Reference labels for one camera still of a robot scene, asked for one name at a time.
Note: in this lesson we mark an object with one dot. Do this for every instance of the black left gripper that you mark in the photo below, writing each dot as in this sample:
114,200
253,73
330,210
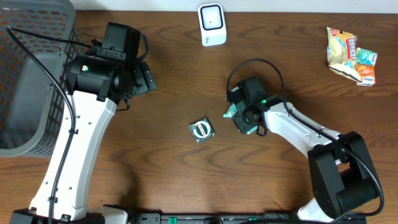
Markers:
147,81

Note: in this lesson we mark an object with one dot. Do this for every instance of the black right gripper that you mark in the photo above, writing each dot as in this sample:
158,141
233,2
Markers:
241,126

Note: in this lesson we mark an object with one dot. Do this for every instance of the mint green snack packet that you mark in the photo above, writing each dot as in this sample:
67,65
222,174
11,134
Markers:
231,111

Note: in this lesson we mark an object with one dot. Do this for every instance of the round dark green packet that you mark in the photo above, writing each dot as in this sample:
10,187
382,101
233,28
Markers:
202,130

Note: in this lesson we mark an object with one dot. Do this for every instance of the yellow snack bag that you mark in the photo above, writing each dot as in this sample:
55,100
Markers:
341,53

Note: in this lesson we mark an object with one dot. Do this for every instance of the small orange juice carton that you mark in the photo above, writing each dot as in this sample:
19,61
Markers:
367,75

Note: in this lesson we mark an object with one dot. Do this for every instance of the small teal white packet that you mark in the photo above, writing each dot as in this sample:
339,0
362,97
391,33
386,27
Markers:
366,57

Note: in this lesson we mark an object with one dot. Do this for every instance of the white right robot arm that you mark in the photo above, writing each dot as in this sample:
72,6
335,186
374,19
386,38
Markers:
345,184

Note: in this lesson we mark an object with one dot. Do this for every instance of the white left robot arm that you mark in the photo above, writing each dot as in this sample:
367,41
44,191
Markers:
96,85

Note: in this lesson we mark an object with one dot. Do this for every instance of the white barcode scanner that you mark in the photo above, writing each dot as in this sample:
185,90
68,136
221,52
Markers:
212,24

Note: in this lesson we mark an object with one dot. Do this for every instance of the grey plastic mesh basket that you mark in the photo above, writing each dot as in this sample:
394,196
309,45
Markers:
31,107

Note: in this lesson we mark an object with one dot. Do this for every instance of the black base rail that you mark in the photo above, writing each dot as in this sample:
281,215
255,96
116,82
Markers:
157,218

